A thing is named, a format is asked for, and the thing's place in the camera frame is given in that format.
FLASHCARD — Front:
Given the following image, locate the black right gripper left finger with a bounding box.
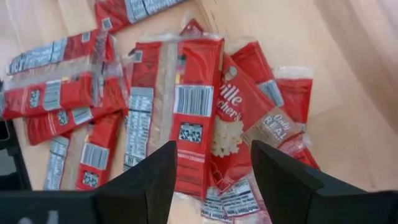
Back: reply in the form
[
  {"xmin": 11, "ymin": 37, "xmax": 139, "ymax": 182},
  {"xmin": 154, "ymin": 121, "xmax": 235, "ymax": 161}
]
[{"xmin": 93, "ymin": 140, "xmax": 178, "ymax": 224}]

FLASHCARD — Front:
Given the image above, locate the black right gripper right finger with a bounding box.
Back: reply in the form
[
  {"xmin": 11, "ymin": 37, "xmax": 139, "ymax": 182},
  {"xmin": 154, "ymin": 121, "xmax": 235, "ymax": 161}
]
[{"xmin": 250, "ymin": 139, "xmax": 371, "ymax": 224}]

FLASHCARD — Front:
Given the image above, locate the black metal table frame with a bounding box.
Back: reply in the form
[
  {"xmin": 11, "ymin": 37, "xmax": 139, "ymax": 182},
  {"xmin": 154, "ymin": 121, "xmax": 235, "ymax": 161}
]
[{"xmin": 0, "ymin": 119, "xmax": 32, "ymax": 191}]

